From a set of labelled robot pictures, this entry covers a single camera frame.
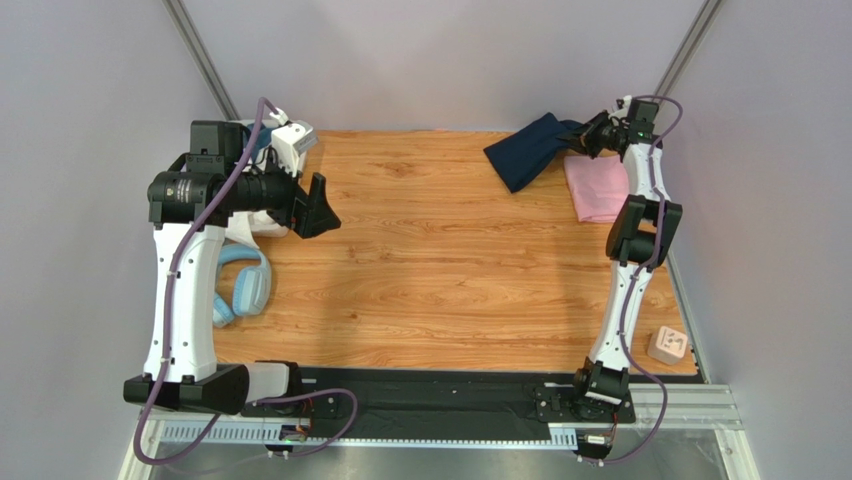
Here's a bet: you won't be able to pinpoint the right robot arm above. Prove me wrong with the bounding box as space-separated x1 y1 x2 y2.
559 95 683 412

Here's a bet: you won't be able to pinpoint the light blue headphones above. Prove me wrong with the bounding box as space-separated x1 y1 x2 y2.
212 243 272 328

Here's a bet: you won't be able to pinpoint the folded pink t shirt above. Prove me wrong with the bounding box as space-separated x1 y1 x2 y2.
563 155 629 223

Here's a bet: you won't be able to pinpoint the pink cube power socket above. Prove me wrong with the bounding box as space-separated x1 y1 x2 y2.
647 326 690 365

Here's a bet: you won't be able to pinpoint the white laundry basket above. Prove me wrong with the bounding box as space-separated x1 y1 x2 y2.
244 121 288 237

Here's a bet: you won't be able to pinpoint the white t shirt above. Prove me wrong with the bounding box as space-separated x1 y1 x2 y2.
225 211 266 249

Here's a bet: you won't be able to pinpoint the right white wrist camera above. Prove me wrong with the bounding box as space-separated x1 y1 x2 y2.
611 95 633 119

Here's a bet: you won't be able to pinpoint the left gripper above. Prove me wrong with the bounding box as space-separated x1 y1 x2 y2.
226 145 341 238

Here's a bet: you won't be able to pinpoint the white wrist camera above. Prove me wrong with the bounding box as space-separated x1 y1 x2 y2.
611 95 633 119
269 109 318 178

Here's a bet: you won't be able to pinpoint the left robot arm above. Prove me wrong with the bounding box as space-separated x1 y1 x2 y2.
123 120 341 415

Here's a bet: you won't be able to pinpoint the navy blue t shirt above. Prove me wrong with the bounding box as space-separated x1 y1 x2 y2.
483 113 584 194

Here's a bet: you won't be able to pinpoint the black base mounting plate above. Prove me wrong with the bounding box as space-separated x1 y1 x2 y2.
239 365 637 444

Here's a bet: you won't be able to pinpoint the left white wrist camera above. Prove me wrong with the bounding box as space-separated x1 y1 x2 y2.
269 109 318 178

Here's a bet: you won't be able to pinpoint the blue t shirt in basket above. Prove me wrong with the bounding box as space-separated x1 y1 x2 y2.
251 126 273 159

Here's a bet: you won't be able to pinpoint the aluminium front rail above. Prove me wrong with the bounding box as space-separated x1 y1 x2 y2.
122 382 757 479

